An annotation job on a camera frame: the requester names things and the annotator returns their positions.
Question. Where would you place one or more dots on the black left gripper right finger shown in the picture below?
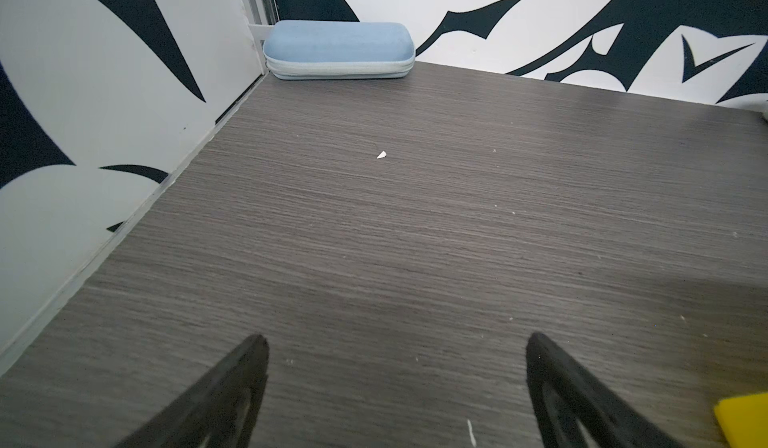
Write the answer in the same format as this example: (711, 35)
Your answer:
(567, 399)

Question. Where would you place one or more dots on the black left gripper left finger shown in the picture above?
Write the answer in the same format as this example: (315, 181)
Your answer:
(219, 410)

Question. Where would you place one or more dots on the yellow plastic bin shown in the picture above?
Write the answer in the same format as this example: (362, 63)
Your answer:
(744, 420)

